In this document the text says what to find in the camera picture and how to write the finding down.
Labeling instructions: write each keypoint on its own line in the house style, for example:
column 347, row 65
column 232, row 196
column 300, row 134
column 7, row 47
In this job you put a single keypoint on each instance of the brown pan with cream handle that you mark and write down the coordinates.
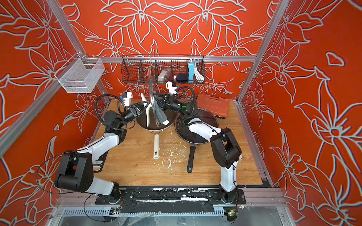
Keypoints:
column 171, row 116

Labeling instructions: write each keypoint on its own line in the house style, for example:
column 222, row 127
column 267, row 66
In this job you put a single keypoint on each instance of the glass lid with cream handle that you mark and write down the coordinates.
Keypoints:
column 151, row 105

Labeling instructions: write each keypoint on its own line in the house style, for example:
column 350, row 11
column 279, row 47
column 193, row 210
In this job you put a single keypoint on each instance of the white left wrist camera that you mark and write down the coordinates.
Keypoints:
column 126, row 98

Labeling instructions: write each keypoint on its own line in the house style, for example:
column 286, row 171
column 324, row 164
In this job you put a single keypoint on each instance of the black lidded frying pan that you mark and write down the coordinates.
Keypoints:
column 196, row 131

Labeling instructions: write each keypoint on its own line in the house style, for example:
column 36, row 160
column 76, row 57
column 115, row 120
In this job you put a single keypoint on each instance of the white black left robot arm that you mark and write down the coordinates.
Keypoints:
column 76, row 172

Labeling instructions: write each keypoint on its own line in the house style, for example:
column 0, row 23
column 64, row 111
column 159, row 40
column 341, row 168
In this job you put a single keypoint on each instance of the white wire mesh basket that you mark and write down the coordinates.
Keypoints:
column 81, row 75

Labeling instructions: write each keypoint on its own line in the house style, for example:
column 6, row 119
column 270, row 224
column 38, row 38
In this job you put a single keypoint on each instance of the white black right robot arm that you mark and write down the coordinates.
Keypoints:
column 225, row 148

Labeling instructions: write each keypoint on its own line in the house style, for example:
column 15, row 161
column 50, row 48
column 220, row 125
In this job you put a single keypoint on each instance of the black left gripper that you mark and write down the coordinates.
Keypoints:
column 136, row 111

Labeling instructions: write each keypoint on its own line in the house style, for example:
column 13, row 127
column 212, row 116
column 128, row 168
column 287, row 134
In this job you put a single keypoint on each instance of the black wire wall basket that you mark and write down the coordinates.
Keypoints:
column 183, row 69

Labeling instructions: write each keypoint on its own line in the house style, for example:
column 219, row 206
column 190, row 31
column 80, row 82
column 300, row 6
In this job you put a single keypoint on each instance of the grey cleaning cloth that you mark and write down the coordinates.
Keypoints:
column 159, row 114

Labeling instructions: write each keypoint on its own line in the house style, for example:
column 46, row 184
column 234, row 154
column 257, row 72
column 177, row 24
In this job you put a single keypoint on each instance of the light blue box in basket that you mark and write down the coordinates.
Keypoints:
column 191, row 65

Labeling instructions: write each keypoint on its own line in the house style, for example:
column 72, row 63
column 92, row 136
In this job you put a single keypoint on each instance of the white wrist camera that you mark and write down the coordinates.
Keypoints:
column 172, row 87
column 126, row 98

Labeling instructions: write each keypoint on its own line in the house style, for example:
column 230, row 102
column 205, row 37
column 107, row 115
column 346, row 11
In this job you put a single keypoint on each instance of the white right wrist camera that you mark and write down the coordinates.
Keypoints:
column 172, row 87

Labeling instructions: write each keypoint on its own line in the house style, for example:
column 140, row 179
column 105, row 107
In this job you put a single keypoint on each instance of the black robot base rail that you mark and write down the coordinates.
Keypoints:
column 174, row 199

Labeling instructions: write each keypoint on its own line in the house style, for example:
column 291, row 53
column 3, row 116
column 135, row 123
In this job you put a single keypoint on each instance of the orange plastic tool case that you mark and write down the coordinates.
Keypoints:
column 217, row 106

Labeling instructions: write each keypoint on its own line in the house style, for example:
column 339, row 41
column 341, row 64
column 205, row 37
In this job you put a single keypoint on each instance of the dark blue round object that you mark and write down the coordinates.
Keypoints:
column 182, row 78

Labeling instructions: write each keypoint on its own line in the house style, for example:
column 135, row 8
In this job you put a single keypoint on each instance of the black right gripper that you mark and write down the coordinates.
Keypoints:
column 170, row 104

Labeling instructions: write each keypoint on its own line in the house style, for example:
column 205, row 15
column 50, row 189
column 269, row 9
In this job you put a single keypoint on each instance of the silver packet in basket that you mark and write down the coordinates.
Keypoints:
column 164, row 76

